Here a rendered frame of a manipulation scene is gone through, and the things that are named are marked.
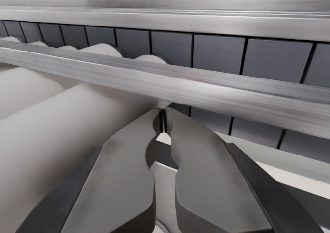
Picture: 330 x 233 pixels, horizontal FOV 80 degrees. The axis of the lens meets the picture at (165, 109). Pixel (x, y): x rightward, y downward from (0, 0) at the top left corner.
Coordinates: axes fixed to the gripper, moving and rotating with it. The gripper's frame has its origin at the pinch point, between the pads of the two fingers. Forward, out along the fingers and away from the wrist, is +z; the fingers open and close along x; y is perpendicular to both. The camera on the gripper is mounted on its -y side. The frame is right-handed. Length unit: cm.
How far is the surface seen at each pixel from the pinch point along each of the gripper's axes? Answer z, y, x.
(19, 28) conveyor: 16.6, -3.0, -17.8
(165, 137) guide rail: 2.2, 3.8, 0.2
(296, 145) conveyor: 0.6, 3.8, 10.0
